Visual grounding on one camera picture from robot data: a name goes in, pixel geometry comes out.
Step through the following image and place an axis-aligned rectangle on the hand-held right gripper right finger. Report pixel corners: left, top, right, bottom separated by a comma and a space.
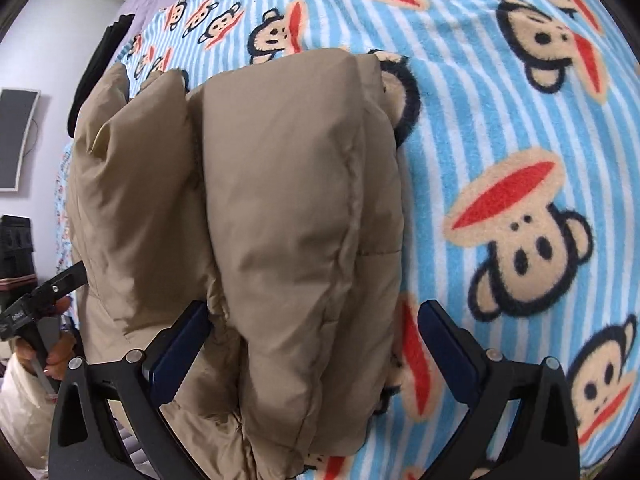
417, 300, 596, 480

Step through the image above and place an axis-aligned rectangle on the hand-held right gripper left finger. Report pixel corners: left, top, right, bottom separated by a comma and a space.
47, 300, 216, 480

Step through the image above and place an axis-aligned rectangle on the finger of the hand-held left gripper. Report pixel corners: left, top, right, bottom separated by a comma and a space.
32, 260, 87, 306

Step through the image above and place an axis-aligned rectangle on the tan puffer jacket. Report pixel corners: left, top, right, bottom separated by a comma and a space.
65, 47, 406, 480

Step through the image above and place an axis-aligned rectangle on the person's left forearm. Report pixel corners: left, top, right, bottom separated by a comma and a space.
0, 360, 57, 461

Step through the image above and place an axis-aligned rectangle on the person's left hand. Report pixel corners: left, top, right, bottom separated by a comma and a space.
15, 297, 77, 381

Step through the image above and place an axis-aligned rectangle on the black equipment case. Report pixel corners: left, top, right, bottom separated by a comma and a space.
0, 215, 38, 291

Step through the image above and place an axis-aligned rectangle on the black cloth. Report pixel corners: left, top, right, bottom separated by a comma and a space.
66, 14, 136, 138

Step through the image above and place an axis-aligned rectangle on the blue striped monkey printed blanket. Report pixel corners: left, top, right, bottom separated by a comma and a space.
50, 0, 640, 480

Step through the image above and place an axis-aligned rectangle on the grey framed wall panel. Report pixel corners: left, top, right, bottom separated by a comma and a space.
0, 87, 41, 192

